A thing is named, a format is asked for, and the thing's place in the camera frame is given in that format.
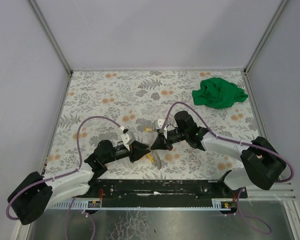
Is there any patterned bracelet keyring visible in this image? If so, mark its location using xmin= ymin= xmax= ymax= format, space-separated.
xmin=149 ymin=151 xmax=162 ymax=170

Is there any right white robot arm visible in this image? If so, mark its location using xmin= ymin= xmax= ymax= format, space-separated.
xmin=151 ymin=110 xmax=287 ymax=190

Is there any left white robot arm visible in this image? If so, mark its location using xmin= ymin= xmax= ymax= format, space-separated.
xmin=6 ymin=140 xmax=150 ymax=225

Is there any yellow key tag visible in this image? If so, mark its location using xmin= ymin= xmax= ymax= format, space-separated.
xmin=144 ymin=127 xmax=154 ymax=133

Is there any floral table mat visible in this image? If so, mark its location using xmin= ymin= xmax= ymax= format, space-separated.
xmin=44 ymin=71 xmax=259 ymax=180

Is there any green crumpled cloth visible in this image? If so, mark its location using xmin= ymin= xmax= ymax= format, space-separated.
xmin=192 ymin=77 xmax=248 ymax=110

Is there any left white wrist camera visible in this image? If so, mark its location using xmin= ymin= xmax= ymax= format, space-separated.
xmin=119 ymin=126 xmax=136 ymax=151

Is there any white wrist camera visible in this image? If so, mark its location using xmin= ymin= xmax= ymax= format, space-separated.
xmin=119 ymin=126 xmax=136 ymax=151
xmin=153 ymin=119 xmax=168 ymax=135

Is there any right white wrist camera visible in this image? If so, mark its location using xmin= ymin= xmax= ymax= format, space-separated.
xmin=153 ymin=119 xmax=168 ymax=135

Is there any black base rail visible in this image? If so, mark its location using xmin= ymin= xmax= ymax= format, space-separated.
xmin=82 ymin=179 xmax=239 ymax=209

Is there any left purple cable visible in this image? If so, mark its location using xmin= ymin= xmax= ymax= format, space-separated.
xmin=5 ymin=115 xmax=126 ymax=240

